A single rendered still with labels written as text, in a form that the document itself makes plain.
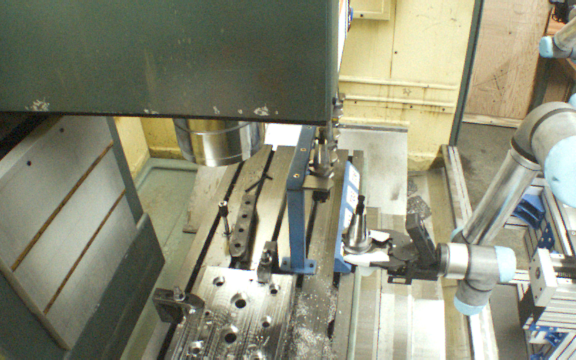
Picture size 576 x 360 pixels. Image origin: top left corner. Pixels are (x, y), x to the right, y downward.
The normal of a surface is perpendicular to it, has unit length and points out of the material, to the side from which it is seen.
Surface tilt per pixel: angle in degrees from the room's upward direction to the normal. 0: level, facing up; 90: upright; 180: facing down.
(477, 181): 0
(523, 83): 90
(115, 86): 90
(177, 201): 0
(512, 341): 0
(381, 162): 24
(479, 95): 90
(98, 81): 90
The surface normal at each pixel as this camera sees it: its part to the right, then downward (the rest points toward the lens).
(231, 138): 0.40, 0.56
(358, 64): -0.18, 0.62
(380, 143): -0.11, -0.46
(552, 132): -0.78, -0.55
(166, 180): -0.04, -0.78
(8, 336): 0.98, 0.07
